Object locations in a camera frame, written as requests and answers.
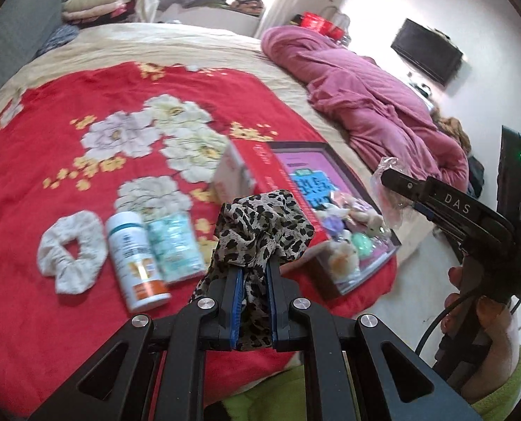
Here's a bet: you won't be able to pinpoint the white medicine bottle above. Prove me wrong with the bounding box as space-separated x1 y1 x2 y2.
105 211 171 314

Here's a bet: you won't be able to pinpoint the bear plush with purple hat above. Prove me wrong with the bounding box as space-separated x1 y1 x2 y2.
315 191 395 285

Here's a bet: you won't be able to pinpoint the red tissue box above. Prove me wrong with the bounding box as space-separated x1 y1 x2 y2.
212 140 287 202

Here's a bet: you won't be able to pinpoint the black wall television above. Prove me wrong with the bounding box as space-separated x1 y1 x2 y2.
391 19 463 87

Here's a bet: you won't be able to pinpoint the folded blankets stack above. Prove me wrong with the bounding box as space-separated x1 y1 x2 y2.
61 0 135 28

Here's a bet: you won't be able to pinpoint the grey quilted headboard cushion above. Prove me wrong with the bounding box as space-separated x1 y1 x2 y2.
0 0 62 89

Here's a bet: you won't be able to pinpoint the white floral scrunchie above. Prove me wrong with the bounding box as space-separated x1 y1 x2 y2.
37 210 108 295

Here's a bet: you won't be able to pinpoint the small teal tissue pack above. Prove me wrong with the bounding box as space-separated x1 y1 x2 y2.
146 212 206 284

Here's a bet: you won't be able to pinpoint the red bag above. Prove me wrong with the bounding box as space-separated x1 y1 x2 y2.
291 12 346 42

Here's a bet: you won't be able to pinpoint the right hand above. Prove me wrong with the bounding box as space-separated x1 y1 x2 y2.
439 265 521 404

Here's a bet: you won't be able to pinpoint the shallow box tray with books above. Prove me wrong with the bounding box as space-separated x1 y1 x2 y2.
269 142 401 299

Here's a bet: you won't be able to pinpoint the pink face mask pack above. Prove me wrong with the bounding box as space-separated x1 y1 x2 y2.
370 157 416 230

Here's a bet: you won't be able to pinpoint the green sleeve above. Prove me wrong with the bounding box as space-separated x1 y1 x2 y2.
221 346 521 421

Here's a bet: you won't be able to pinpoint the leopard print scarf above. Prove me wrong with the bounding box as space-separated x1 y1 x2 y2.
191 189 315 352

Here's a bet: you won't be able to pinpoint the pink crumpled quilt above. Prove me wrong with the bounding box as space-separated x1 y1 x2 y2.
261 26 469 191

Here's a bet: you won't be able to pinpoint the clothes on window sill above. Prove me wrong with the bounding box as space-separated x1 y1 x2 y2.
158 0 264 16

